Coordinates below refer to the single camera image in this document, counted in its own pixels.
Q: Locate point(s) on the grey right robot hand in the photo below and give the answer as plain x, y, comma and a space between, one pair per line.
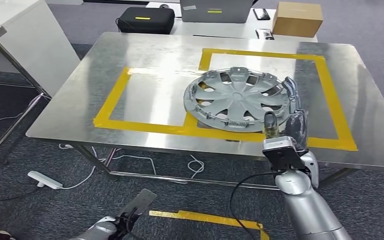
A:
298, 129

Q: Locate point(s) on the yellow tape outline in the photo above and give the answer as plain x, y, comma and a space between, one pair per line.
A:
113, 96

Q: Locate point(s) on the black and white device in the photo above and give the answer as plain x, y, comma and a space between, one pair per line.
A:
265, 34

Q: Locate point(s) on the black smartphone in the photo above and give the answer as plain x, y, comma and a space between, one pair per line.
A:
261, 14

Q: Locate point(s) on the black computer mouse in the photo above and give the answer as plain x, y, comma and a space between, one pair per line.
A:
164, 6

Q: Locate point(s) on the yellow floor tape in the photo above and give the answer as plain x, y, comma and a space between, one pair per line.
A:
195, 217

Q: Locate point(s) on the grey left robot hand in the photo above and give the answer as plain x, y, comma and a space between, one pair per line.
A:
140, 203

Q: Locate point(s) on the black carrying case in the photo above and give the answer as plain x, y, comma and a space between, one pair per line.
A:
145, 21

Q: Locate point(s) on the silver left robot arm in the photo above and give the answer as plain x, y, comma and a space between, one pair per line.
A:
99, 228

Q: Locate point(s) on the brown cardboard box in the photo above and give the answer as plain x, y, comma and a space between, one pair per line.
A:
296, 20

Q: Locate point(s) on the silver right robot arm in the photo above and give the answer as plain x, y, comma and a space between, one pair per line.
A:
308, 205

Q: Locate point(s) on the stainless steel workbench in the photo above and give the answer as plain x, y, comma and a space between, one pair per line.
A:
79, 99

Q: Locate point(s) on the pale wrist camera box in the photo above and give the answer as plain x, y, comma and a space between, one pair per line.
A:
281, 154

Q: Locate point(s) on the thin black strip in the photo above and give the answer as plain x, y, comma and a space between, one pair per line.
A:
218, 36

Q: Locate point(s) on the grey laptop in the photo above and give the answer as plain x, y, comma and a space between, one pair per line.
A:
215, 13

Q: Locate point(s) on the white power strip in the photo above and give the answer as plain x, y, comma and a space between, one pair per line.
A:
44, 180

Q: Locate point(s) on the grey plastic wheel hubcap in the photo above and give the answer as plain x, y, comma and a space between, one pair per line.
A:
235, 99

